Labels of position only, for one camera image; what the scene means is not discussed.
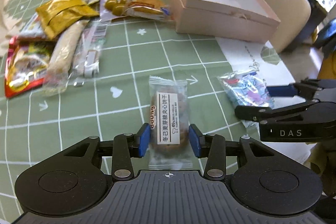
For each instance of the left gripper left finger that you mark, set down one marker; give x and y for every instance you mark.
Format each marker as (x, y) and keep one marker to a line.
(127, 146)

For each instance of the green olives packet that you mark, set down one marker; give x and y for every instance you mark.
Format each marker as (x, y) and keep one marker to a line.
(111, 10)

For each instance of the cream canvas bag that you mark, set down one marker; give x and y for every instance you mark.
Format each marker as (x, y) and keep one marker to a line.
(10, 27)

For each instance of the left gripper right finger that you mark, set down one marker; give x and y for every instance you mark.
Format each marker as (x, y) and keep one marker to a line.
(212, 147)

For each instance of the white paper sheet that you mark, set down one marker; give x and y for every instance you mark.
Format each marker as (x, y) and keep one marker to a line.
(262, 57)

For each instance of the beige rice cracker packet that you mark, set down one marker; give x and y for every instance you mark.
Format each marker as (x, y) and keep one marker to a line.
(56, 78)

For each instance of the pink open box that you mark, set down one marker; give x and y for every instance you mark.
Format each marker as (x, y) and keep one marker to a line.
(248, 20)

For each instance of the yellow snack packet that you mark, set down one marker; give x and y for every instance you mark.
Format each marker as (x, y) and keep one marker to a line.
(57, 15)

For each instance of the beige chair right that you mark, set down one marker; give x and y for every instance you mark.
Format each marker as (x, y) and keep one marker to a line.
(293, 15)

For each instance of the white red snack packet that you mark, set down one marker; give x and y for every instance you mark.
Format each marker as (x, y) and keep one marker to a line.
(33, 30)

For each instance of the clear long snack packet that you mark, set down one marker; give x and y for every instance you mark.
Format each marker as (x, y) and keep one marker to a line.
(86, 60)

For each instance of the bread snack packet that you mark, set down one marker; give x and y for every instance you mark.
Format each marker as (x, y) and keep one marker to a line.
(148, 9)

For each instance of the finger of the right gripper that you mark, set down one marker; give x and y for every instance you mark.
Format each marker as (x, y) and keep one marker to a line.
(298, 113)
(291, 90)

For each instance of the red glossy snack packet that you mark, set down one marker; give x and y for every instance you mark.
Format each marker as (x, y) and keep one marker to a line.
(26, 65)

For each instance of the clear biscuit packet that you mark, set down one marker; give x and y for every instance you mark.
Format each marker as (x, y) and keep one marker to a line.
(169, 124)

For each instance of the silver blue snack packet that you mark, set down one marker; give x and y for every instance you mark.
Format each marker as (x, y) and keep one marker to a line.
(246, 88)

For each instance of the green checked tablecloth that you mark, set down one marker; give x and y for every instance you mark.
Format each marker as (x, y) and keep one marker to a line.
(34, 127)

